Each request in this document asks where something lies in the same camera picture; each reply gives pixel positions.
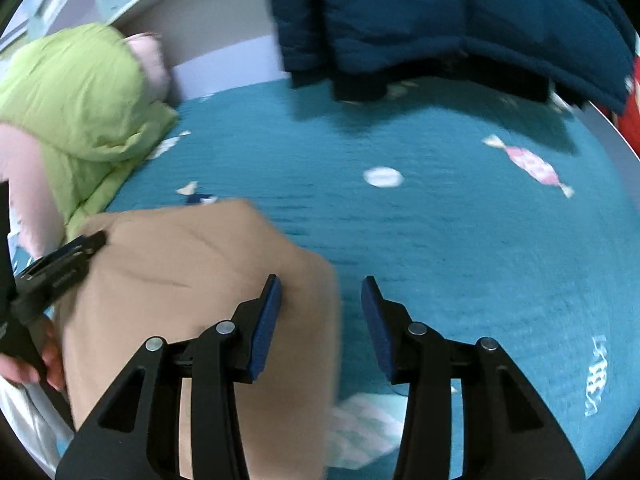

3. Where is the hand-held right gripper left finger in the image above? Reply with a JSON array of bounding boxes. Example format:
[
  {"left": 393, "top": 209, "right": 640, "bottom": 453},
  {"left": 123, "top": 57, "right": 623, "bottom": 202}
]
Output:
[{"left": 55, "top": 274, "right": 284, "bottom": 480}]

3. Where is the navy puffer jacket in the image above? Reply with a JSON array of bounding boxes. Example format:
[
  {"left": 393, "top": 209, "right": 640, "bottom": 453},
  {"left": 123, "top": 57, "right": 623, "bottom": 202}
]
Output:
[{"left": 255, "top": 0, "right": 637, "bottom": 117}]

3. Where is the white pillow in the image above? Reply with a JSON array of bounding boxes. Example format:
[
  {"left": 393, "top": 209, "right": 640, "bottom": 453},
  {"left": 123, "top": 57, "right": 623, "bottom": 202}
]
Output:
[{"left": 0, "top": 375, "right": 76, "bottom": 467}]

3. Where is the teal quilted bed blanket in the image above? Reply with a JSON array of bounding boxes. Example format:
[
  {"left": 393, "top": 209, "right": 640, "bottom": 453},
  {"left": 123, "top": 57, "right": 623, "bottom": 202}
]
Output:
[{"left": 10, "top": 77, "right": 633, "bottom": 480}]

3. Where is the person's left hand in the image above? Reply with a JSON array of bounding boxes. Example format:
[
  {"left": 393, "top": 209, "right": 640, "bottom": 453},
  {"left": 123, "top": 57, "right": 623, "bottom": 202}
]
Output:
[{"left": 0, "top": 317, "right": 67, "bottom": 392}]

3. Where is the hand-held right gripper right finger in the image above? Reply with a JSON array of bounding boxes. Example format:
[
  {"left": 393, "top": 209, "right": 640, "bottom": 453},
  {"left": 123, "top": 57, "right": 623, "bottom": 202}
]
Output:
[{"left": 360, "top": 275, "right": 583, "bottom": 480}]

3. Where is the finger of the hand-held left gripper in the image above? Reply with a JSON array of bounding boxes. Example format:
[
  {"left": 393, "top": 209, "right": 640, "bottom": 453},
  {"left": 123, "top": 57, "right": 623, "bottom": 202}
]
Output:
[{"left": 15, "top": 230, "right": 108, "bottom": 312}]

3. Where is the green quilt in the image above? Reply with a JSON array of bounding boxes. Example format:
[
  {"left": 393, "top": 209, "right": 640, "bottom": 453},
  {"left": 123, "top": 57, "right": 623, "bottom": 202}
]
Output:
[{"left": 0, "top": 22, "right": 181, "bottom": 241}]

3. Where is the tan snap-button jacket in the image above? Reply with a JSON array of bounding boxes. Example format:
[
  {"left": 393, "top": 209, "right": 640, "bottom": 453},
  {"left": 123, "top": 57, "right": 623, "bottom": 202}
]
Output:
[{"left": 52, "top": 199, "right": 344, "bottom": 480}]

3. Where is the red cat cushion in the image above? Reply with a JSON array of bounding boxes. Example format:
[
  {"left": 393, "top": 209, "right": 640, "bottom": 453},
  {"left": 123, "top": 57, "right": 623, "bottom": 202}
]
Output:
[{"left": 617, "top": 54, "right": 640, "bottom": 157}]

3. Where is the white headboard shelf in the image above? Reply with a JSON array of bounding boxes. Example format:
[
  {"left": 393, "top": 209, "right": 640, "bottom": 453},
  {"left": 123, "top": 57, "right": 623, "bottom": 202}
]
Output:
[{"left": 0, "top": 0, "right": 293, "bottom": 107}]

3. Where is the white bed frame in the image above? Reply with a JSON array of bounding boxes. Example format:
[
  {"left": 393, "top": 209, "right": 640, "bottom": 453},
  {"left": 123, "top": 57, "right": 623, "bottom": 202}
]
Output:
[{"left": 582, "top": 100, "right": 640, "bottom": 173}]

